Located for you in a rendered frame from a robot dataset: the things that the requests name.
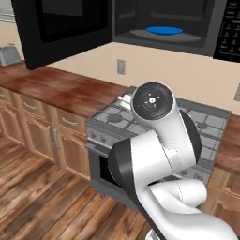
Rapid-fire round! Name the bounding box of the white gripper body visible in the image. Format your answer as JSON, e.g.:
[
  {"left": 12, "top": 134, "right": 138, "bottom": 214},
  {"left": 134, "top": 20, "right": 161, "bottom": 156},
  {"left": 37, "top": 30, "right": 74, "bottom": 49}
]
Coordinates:
[{"left": 116, "top": 93, "right": 135, "bottom": 112}]

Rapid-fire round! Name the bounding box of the black microwave door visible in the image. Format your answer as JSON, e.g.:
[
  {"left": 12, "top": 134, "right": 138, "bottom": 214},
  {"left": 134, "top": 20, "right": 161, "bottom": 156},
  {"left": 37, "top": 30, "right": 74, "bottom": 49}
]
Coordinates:
[{"left": 10, "top": 0, "right": 113, "bottom": 71}]

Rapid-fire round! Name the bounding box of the black microwave oven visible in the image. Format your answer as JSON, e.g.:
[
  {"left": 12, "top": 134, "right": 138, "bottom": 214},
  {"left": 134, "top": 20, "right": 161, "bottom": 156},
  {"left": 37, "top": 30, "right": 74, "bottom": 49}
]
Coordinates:
[{"left": 112, "top": 0, "right": 240, "bottom": 64}]

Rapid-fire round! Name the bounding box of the grey stove with oven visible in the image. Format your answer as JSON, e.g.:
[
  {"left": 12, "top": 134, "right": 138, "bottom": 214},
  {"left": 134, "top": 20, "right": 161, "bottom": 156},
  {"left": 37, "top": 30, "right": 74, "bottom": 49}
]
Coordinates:
[{"left": 85, "top": 93, "right": 233, "bottom": 214}]

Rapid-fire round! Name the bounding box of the wooden drawer front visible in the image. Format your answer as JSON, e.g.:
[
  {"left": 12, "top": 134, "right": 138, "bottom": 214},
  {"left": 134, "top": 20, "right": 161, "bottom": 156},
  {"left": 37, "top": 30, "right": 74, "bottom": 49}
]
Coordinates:
[
  {"left": 0, "top": 87, "right": 14, "bottom": 107},
  {"left": 56, "top": 108, "right": 88, "bottom": 137},
  {"left": 18, "top": 94, "right": 45, "bottom": 119}
]

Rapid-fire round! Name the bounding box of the wooden cupboard door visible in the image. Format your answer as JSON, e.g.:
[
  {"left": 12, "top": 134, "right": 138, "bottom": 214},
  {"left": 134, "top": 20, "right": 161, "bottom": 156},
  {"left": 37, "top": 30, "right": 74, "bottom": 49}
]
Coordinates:
[
  {"left": 55, "top": 127, "right": 92, "bottom": 181},
  {"left": 0, "top": 102, "right": 26, "bottom": 147},
  {"left": 22, "top": 112, "right": 56, "bottom": 162}
]

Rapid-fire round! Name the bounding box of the blue plate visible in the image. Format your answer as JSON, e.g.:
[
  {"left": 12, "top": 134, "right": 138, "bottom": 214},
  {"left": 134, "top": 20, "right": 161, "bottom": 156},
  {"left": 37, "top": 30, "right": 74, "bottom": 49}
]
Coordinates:
[{"left": 144, "top": 25, "right": 184, "bottom": 37}]

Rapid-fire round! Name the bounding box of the grey toaster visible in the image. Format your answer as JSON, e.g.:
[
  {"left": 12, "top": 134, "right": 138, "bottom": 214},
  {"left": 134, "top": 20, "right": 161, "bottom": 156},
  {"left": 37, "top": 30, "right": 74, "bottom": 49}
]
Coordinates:
[{"left": 0, "top": 44, "right": 22, "bottom": 67}]

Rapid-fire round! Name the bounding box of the wooden cupboard run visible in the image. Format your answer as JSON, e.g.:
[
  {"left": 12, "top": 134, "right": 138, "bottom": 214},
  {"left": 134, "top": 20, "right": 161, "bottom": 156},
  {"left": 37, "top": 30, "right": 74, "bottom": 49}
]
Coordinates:
[{"left": 201, "top": 167, "right": 240, "bottom": 237}]

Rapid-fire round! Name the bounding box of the window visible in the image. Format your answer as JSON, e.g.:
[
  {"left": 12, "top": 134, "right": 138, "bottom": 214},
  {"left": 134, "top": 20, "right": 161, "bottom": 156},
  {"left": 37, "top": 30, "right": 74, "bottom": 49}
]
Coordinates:
[{"left": 0, "top": 0, "right": 16, "bottom": 23}]

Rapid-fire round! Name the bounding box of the silver cupboard door handle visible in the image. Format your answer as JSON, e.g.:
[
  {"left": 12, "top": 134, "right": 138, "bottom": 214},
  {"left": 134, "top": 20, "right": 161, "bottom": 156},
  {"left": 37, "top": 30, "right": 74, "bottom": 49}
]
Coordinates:
[
  {"left": 52, "top": 127, "right": 61, "bottom": 150},
  {"left": 46, "top": 125, "right": 53, "bottom": 148}
]

